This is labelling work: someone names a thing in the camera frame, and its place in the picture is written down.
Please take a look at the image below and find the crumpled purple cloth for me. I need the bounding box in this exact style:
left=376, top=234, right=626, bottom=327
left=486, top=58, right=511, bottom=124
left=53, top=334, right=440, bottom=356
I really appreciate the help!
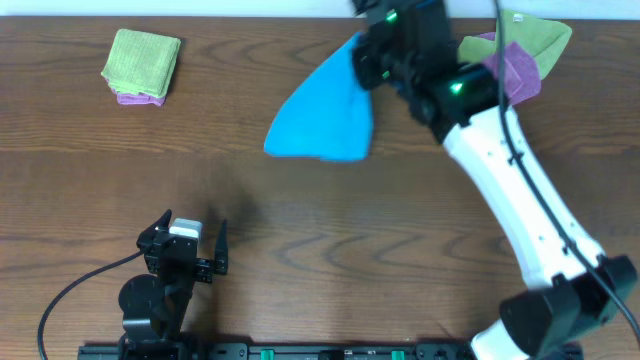
left=504, top=42, right=542, bottom=105

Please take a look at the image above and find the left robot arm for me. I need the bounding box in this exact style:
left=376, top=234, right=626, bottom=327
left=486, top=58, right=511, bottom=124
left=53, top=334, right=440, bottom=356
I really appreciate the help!
left=117, top=210, right=229, bottom=360

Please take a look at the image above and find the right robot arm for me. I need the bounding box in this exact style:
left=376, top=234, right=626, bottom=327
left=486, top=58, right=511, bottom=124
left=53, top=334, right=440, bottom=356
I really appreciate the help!
left=352, top=0, right=639, bottom=359

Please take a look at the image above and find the folded purple cloth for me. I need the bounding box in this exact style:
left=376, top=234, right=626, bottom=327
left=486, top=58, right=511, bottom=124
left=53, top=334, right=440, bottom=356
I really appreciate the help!
left=110, top=85, right=166, bottom=106

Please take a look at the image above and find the crumpled green cloth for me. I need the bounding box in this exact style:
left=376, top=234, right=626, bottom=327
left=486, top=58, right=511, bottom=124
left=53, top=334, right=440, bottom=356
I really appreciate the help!
left=458, top=9, right=572, bottom=79

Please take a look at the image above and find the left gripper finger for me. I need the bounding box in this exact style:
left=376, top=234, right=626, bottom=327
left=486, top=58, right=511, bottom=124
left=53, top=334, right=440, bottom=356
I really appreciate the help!
left=214, top=220, right=229, bottom=275
left=136, top=209, right=172, bottom=251

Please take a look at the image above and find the folded green cloth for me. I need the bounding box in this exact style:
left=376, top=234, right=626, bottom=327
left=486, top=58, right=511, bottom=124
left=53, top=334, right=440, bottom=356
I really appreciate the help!
left=101, top=29, right=181, bottom=98

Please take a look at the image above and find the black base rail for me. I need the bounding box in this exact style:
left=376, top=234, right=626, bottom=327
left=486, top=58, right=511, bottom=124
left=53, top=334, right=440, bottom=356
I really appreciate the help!
left=77, top=342, right=475, bottom=360

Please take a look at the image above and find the blue microfiber cloth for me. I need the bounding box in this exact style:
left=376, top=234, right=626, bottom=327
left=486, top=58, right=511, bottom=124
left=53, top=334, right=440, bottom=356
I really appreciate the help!
left=264, top=33, right=374, bottom=163

